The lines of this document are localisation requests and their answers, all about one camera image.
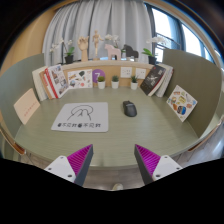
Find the wooden mannequin figure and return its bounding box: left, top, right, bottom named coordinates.
left=91, top=29, right=105, bottom=61

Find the red-edged photo magazine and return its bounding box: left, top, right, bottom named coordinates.
left=44, top=64, right=70, bottom=100

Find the white wall socket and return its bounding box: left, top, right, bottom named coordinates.
left=134, top=67, right=147, bottom=80
left=120, top=66, right=133, bottom=79

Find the pink wooden horse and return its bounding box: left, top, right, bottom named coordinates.
left=104, top=43, right=122, bottom=61

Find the white line-drawing mouse pad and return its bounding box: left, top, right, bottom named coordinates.
left=50, top=101, right=110, bottom=133

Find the wooden hand model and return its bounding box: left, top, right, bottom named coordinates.
left=77, top=35, right=90, bottom=63

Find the wooden desk back shelf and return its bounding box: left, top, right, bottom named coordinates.
left=61, top=59, right=155, bottom=88

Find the dark wooden horse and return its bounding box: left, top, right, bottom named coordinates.
left=121, top=44, right=140, bottom=62

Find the black computer mouse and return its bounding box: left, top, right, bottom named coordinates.
left=122, top=100, right=138, bottom=118

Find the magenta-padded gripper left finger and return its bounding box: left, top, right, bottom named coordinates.
left=44, top=143, right=95, bottom=187

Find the small succulent in white pot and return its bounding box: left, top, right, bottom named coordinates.
left=129, top=75, right=139, bottom=91
left=96, top=75, right=107, bottom=90
left=110, top=75, right=120, bottom=90

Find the black book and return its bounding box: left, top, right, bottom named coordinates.
left=139, top=64, right=167, bottom=97

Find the green desk partition panel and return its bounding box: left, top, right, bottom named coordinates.
left=0, top=53, right=46, bottom=138
left=162, top=49, right=223, bottom=138

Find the colourful food sticker card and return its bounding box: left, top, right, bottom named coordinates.
left=166, top=84, right=198, bottom=123

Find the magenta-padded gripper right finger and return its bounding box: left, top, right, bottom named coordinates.
left=134, top=143, right=183, bottom=185

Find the window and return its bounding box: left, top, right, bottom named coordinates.
left=144, top=3, right=218, bottom=64

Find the white picture sticker card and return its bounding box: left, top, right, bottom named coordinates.
left=67, top=68, right=94, bottom=90

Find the purple round number sign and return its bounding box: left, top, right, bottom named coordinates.
left=92, top=68, right=106, bottom=84

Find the grey curtain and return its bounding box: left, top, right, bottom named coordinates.
left=42, top=0, right=154, bottom=66

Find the pale pink card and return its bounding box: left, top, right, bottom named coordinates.
left=13, top=87, right=41, bottom=126

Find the stack of pale books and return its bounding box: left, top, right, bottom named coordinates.
left=31, top=66, right=51, bottom=102

